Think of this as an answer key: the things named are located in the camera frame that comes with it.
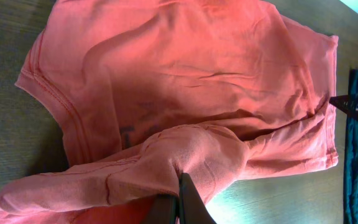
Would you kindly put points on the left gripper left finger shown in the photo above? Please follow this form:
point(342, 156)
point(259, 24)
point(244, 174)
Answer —
point(162, 211)

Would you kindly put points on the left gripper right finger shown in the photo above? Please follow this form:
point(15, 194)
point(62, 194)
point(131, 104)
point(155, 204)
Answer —
point(191, 207)

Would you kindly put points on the orange-red printed t-shirt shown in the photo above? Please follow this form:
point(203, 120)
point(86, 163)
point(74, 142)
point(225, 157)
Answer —
point(147, 90)

